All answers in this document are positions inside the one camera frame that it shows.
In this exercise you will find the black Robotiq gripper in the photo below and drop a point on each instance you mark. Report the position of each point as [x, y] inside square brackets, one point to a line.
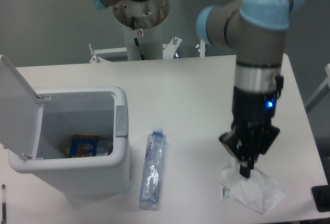
[252, 132]

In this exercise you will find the white plastic wrapper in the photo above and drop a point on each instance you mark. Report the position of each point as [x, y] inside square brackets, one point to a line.
[259, 192]

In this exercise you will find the clear crushed plastic water bottle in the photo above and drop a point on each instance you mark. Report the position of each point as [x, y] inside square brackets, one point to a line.
[153, 170]

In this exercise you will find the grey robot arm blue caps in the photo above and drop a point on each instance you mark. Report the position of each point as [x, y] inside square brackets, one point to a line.
[256, 30]

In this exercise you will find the white trash can open lid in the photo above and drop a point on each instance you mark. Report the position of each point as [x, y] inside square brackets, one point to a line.
[37, 127]

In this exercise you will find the black device at table corner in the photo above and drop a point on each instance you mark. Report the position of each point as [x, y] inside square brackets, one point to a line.
[321, 197]

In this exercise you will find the blue orange snack packet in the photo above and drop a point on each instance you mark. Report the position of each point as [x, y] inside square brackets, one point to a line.
[89, 146]

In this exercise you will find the slotted strip at left edge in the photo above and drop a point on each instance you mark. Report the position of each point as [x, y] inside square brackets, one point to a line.
[4, 211]

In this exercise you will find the white right pedestal bracket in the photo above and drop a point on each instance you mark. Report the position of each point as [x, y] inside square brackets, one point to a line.
[201, 48]

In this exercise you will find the white pedestal bracket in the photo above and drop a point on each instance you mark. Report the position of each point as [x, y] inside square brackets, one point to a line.
[111, 55]
[201, 48]
[170, 49]

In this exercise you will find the white middle pedestal bracket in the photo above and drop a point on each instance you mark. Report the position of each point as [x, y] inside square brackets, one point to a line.
[170, 49]

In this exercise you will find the white left pedestal bracket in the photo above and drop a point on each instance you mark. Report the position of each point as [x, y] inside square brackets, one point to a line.
[111, 55]

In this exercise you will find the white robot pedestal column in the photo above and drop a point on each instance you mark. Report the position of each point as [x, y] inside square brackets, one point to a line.
[142, 24]

